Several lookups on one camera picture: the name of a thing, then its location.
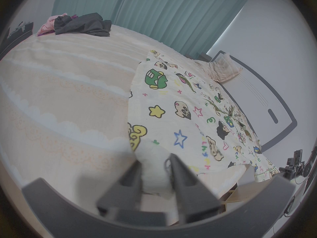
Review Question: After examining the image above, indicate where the cream striped pillow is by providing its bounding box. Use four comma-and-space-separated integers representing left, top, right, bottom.
196, 52, 243, 82

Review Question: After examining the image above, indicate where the black chest of drawers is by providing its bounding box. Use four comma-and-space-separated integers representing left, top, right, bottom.
0, 21, 34, 61

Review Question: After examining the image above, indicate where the bed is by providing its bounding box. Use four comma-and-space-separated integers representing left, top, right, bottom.
0, 24, 298, 229

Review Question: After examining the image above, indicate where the blue-green curtain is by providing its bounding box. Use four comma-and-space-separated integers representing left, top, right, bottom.
109, 0, 253, 59
52, 0, 132, 25

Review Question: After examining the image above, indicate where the white printed pyjama top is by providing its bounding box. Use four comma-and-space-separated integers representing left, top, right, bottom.
126, 49, 281, 200

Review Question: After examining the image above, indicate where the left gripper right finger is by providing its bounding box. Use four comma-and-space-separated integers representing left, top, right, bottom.
164, 153, 221, 224

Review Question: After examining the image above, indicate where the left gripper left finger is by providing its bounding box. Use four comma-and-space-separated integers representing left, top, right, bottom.
96, 161, 143, 217

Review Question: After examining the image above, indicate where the pile of clothes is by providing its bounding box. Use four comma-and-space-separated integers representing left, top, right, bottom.
37, 12, 112, 37

